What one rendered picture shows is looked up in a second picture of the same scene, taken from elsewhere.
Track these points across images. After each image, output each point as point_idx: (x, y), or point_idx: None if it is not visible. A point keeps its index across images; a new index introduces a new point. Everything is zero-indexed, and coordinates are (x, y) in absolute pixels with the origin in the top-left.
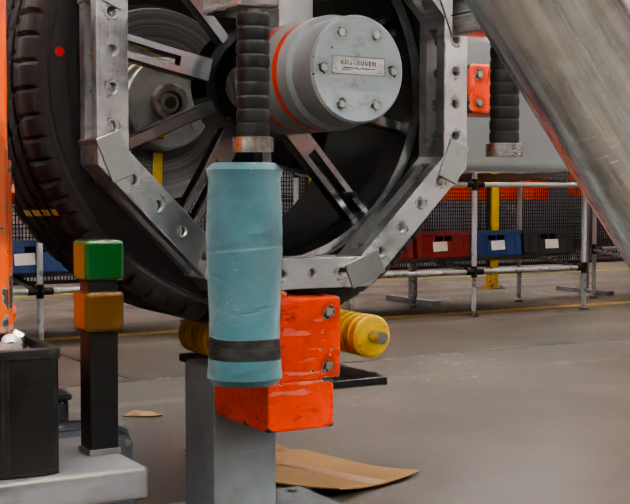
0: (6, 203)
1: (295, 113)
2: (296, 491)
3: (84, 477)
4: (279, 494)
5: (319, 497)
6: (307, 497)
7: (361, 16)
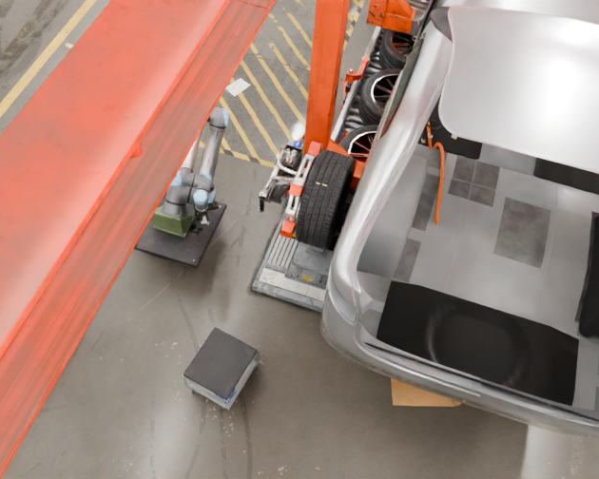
0: (302, 160)
1: None
2: (325, 269)
3: None
4: (326, 265)
5: (318, 268)
6: (320, 267)
7: (279, 181)
